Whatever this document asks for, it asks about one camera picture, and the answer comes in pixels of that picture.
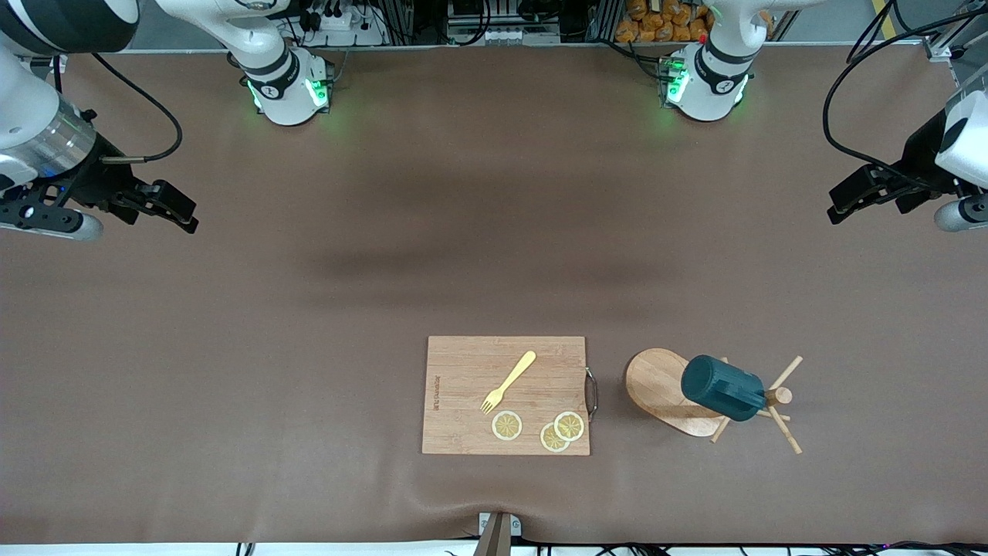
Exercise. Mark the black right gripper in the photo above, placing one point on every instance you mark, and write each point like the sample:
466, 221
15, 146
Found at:
94, 179

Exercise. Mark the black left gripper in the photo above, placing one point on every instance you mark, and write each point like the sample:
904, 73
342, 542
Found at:
920, 165

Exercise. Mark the teal cup yellow inside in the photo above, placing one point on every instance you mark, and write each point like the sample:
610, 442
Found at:
722, 386

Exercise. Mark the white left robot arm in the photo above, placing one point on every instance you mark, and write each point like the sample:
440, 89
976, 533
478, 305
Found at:
710, 77

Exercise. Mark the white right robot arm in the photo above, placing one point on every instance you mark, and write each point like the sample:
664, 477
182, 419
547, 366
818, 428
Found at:
282, 85

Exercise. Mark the wooden cup rack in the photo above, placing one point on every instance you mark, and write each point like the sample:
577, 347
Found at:
652, 382

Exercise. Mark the white power strip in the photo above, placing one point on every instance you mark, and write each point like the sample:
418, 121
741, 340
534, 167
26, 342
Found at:
347, 35

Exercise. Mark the wooden cutting board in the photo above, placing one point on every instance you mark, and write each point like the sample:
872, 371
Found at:
463, 386

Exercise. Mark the lemon slice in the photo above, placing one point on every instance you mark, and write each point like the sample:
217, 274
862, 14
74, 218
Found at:
549, 440
507, 425
570, 425

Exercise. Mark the white socket bar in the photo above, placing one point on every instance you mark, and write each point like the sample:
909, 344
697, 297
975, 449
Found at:
502, 35

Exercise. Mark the yellow plastic fork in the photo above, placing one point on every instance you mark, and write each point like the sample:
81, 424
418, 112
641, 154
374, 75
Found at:
509, 380

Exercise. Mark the metal table edge bracket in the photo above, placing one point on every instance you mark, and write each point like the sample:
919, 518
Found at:
498, 533

